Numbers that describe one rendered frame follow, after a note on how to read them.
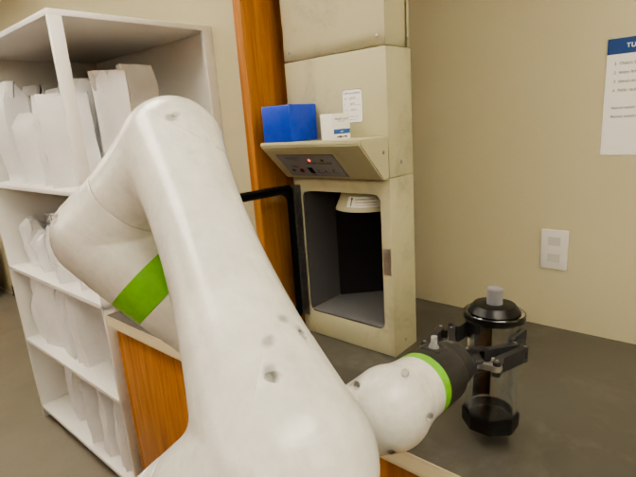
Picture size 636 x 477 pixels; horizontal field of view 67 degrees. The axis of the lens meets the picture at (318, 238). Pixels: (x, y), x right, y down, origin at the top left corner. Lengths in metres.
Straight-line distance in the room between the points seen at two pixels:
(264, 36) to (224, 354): 1.13
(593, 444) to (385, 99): 0.81
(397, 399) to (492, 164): 1.02
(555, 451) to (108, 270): 0.83
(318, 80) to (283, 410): 1.04
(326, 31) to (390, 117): 0.27
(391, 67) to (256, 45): 0.39
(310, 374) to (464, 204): 1.26
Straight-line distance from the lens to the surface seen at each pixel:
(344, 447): 0.32
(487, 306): 0.92
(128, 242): 0.65
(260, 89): 1.36
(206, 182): 0.49
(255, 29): 1.37
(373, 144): 1.10
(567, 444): 1.08
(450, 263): 1.63
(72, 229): 0.66
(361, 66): 1.19
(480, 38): 1.53
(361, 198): 1.26
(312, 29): 1.29
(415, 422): 0.62
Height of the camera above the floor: 1.56
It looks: 14 degrees down
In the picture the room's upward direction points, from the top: 4 degrees counter-clockwise
